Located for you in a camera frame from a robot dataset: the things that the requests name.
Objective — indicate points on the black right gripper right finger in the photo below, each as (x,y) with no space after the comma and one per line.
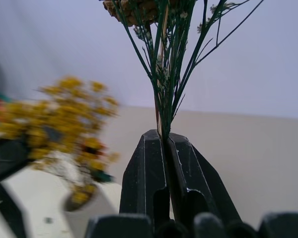
(193,173)

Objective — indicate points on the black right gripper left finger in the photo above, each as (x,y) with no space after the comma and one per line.
(141,178)

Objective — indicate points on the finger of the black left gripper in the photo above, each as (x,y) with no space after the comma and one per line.
(7,210)
(7,158)

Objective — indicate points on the yellow flower bouquet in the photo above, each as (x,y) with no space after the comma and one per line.
(69,124)

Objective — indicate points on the green stemmed brown flower bouquet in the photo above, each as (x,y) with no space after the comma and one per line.
(169,74)

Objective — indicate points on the white vase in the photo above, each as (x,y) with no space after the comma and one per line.
(42,196)

